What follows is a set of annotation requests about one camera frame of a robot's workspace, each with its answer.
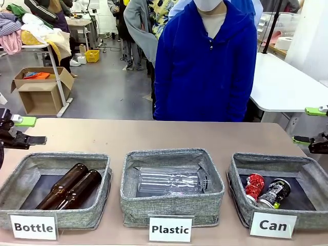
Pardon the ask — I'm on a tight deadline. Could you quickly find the orange cloth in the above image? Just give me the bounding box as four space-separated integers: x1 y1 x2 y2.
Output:
23 71 51 80

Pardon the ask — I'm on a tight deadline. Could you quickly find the clear plastic storage bin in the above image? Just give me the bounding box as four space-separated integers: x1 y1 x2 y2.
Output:
258 11 300 39

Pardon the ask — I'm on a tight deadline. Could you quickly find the white face mask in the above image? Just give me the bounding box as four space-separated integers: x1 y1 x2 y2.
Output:
193 0 223 12

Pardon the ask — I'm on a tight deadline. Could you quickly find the person in grey hoodie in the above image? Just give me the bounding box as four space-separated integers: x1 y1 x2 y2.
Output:
123 0 159 71

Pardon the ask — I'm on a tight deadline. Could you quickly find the yellow plastic crate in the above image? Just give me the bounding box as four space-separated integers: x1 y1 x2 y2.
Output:
85 50 100 63

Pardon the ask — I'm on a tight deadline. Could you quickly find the crushed red drink can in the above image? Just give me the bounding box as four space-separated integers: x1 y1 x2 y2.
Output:
244 173 266 203

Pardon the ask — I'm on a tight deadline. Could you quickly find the white paper roll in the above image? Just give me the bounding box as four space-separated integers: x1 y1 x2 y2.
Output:
275 36 294 51

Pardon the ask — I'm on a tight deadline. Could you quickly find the large clear plastic bottle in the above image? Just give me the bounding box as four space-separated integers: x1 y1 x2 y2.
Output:
137 166 210 197

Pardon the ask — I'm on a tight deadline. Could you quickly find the pile of clothes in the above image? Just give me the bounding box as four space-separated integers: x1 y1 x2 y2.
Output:
0 4 72 62

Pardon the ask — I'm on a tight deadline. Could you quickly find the white sign reading Can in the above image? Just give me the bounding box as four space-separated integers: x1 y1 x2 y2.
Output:
250 211 298 239

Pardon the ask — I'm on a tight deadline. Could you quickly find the person in black jacket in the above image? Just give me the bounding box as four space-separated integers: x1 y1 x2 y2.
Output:
24 0 81 77

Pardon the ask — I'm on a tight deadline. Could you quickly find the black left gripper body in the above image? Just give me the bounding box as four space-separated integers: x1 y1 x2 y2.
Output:
0 108 13 131

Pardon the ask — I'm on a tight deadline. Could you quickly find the black printed drink can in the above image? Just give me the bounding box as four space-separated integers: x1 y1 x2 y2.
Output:
257 178 292 209

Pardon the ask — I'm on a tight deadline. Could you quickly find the black stand pole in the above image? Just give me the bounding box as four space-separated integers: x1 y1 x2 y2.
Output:
261 0 284 54

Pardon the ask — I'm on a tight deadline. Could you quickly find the open cardboard box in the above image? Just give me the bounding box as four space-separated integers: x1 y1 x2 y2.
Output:
10 67 75 116

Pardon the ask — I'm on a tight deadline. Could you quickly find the brown glass bottle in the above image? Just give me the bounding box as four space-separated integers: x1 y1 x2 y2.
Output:
55 169 103 210
35 163 89 210

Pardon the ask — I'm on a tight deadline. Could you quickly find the white sign reading Plastic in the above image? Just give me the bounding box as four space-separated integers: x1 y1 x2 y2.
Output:
148 214 194 243

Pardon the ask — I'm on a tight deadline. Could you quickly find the white table under clothes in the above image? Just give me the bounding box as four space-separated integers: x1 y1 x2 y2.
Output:
0 43 74 118

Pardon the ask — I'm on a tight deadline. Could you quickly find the white sign reading Bottle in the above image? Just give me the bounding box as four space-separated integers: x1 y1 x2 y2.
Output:
9 212 58 241

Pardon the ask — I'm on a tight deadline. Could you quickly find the person in floral shirt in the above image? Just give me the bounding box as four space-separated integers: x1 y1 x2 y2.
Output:
148 0 177 39

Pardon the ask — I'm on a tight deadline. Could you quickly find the grey fabric basket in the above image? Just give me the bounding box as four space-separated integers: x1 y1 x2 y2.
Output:
227 153 328 231
0 152 113 230
119 148 226 228

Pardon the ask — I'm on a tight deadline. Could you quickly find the large white table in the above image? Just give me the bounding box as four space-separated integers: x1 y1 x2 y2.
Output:
250 52 328 134

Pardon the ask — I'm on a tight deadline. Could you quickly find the grey workbench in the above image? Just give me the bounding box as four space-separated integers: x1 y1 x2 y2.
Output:
65 19 99 51

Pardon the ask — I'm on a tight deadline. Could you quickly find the person in blue hoodie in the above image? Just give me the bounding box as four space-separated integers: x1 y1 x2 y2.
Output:
153 0 258 122

